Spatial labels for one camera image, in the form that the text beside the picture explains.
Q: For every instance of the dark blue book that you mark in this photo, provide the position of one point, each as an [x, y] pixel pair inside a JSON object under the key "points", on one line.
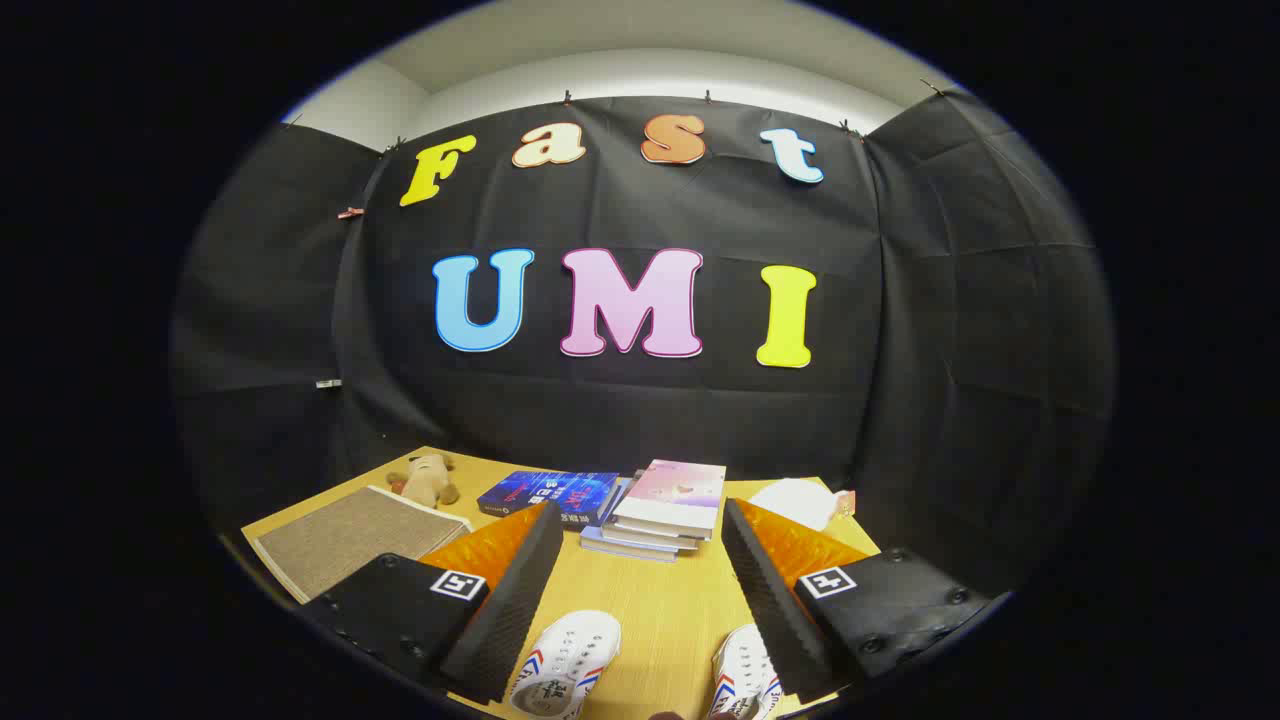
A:
{"points": [[545, 492]]}

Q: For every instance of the white canvas shoe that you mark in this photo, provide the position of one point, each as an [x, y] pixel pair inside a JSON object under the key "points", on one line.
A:
{"points": [[745, 675], [560, 660]]}

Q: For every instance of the white plush toy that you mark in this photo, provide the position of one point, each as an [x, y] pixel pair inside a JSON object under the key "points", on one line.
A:
{"points": [[795, 500]]}

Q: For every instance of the white cover book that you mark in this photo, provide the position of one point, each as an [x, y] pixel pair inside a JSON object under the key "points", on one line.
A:
{"points": [[650, 538]]}

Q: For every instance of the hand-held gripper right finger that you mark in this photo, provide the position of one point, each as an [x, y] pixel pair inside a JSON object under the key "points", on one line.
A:
{"points": [[775, 600]]}

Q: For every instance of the pink cover book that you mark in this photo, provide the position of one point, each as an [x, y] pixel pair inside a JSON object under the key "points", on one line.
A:
{"points": [[675, 485]]}

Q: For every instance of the brown plush toy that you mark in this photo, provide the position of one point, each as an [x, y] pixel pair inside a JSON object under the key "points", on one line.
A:
{"points": [[430, 480]]}

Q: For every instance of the brown fabric storage box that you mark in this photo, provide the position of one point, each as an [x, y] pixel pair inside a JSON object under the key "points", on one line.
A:
{"points": [[350, 540]]}

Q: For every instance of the light blue book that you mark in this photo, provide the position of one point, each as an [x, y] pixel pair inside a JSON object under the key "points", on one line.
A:
{"points": [[620, 550]]}

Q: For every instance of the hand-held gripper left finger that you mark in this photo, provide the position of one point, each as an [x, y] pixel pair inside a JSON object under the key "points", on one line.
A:
{"points": [[510, 600]]}

